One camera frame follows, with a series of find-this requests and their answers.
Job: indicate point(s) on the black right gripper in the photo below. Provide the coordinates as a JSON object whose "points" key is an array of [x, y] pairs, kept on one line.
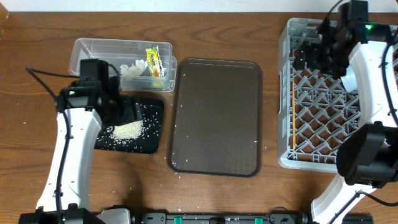
{"points": [[314, 53]]}

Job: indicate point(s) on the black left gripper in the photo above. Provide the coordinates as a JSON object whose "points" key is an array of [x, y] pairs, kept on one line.
{"points": [[132, 109]]}

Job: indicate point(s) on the wooden chopstick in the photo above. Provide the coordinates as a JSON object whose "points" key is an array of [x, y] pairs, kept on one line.
{"points": [[293, 117]]}

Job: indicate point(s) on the white tissue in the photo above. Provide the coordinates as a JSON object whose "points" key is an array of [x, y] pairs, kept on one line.
{"points": [[135, 69]]}

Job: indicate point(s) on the yellow green snack wrapper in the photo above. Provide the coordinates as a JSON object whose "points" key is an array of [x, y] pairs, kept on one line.
{"points": [[154, 62]]}

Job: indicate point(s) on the light blue rice bowl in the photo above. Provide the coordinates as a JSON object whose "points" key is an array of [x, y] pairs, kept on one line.
{"points": [[349, 80]]}

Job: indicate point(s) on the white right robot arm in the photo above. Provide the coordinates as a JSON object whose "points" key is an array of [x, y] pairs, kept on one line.
{"points": [[367, 160]]}

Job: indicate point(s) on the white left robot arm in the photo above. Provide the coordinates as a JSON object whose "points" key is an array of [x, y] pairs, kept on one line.
{"points": [[84, 108]]}

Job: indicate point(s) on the clear plastic waste bin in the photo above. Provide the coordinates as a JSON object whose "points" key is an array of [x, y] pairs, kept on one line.
{"points": [[117, 52]]}

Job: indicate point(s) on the grey dishwasher rack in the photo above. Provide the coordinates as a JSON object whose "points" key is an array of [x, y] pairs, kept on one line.
{"points": [[326, 114]]}

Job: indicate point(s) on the pile of white rice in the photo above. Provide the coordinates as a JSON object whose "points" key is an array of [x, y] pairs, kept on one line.
{"points": [[128, 131]]}

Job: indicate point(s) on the black plastic tray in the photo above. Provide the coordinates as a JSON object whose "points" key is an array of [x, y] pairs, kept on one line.
{"points": [[148, 141]]}

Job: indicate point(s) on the brown serving tray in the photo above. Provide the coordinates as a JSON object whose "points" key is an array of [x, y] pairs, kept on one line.
{"points": [[216, 127]]}

